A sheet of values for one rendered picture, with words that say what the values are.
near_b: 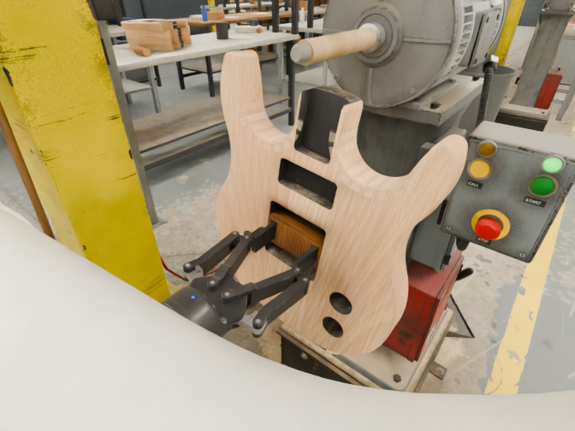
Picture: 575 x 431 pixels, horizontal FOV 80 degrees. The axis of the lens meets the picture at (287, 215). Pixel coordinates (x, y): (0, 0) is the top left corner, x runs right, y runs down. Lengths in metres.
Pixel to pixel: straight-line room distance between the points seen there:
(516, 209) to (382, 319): 0.31
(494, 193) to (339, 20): 0.41
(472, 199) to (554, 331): 1.44
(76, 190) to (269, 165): 0.95
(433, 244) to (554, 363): 1.05
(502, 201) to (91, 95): 1.15
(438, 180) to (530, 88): 3.87
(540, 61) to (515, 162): 3.55
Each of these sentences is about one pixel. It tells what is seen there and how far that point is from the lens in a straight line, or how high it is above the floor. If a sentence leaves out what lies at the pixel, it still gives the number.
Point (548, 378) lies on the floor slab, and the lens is 1.87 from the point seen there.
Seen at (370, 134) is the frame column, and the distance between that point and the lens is 0.91.
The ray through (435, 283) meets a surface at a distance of 1.08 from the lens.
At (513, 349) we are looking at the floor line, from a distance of 1.89.
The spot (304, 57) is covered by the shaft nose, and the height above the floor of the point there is 1.25.
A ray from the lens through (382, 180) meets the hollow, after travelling 0.43.
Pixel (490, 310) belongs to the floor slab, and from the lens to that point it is 2.00.
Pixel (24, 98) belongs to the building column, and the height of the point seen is 1.06.
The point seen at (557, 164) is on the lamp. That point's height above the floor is 1.11.
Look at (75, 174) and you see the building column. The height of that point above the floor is 0.80.
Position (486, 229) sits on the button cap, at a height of 0.98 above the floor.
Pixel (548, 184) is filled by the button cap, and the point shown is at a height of 1.08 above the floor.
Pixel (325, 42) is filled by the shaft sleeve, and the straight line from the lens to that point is 0.53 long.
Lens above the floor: 1.33
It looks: 34 degrees down
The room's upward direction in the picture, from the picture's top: straight up
